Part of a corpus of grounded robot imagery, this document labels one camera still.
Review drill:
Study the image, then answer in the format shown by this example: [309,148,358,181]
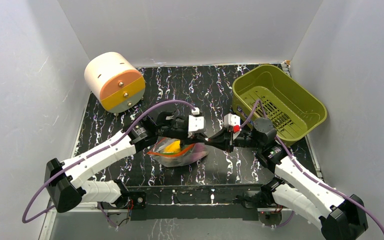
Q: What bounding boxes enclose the purple toy eggplant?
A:
[189,145,209,162]

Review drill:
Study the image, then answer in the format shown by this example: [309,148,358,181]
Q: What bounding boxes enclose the yellow toy lemon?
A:
[163,140,182,154]

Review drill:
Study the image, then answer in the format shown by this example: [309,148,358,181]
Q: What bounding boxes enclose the clear orange zip top bag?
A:
[147,137,208,168]

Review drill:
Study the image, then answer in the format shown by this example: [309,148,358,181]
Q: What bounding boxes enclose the olive green plastic basket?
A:
[232,64,328,147]

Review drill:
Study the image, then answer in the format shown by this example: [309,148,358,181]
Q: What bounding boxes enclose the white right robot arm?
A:
[205,117,369,240]

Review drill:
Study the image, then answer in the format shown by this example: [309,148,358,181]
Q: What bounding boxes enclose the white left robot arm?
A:
[44,112,206,213]

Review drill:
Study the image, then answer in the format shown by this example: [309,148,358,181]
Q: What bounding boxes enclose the white orange cylindrical drum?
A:
[84,52,146,114]

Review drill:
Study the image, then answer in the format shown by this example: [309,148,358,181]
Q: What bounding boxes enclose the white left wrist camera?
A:
[187,115,206,138]

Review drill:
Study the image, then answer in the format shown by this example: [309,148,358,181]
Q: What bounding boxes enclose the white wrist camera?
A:
[223,113,241,134]
[187,115,206,138]

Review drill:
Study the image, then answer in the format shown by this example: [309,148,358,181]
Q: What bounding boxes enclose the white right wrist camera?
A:
[223,113,241,134]

